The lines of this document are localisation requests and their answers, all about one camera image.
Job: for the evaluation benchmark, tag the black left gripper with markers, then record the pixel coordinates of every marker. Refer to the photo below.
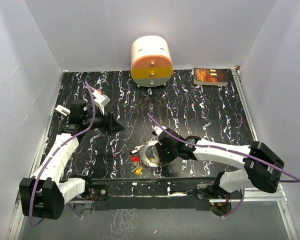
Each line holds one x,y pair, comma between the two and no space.
109,124

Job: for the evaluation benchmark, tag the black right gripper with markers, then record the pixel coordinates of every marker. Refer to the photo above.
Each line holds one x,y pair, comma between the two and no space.
164,158

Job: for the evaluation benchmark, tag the yellow key tag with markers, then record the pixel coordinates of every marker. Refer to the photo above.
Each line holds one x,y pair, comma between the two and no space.
153,162
137,170

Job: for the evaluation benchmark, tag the black key tag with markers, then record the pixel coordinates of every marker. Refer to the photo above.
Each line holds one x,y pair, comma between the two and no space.
136,149

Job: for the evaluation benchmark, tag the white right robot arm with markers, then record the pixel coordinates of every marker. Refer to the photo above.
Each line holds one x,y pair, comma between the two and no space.
257,165

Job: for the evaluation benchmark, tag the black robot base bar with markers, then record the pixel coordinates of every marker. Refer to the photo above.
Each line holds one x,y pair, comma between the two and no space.
159,193

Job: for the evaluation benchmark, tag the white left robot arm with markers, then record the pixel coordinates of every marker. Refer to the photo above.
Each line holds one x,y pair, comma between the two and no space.
43,195

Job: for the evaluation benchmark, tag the white rectangular eraser block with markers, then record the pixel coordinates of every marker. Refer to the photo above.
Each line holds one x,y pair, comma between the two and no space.
62,110

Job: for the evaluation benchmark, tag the round three-drawer mini cabinet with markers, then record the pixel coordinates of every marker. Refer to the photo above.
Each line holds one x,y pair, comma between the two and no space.
151,63

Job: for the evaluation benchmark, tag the orange brown book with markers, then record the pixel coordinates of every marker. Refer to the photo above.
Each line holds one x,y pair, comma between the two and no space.
210,77

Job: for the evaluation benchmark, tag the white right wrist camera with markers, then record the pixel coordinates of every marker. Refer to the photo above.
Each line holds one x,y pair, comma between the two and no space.
156,130

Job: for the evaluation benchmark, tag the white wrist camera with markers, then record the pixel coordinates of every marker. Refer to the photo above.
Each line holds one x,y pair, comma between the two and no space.
100,100
156,130

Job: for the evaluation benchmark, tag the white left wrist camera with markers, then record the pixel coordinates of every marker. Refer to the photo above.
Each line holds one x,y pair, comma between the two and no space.
100,100

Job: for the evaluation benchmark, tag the aluminium frame rail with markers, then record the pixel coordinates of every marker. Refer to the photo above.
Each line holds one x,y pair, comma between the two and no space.
238,85

